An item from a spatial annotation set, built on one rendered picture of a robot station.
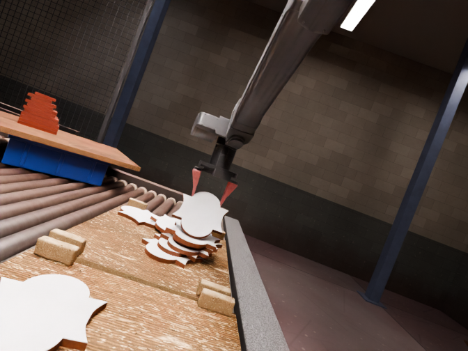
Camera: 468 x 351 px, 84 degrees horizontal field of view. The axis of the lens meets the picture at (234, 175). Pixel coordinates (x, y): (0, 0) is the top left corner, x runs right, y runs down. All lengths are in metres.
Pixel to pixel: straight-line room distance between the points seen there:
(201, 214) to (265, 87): 0.34
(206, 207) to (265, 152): 4.70
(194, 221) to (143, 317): 0.28
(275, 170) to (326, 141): 1.17
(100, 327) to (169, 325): 0.09
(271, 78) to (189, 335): 0.40
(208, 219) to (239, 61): 5.22
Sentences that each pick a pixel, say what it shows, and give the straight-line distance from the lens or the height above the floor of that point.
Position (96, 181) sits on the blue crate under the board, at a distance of 1.12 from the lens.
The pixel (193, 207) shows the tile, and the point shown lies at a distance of 0.66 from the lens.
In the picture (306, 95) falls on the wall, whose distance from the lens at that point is 5.66.
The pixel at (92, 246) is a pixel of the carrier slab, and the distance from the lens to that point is 0.58.
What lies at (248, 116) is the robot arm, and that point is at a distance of 0.55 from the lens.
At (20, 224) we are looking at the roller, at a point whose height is 0.91.
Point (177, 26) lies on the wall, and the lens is 6.23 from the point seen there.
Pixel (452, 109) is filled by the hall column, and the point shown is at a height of 3.18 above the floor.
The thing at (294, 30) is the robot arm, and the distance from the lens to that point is 0.39.
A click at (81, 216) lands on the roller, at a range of 0.78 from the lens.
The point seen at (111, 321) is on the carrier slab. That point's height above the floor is 0.94.
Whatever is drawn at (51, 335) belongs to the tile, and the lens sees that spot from 0.36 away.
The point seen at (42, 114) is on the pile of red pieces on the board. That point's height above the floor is 1.10.
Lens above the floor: 1.17
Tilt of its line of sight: 1 degrees down
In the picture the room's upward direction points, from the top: 21 degrees clockwise
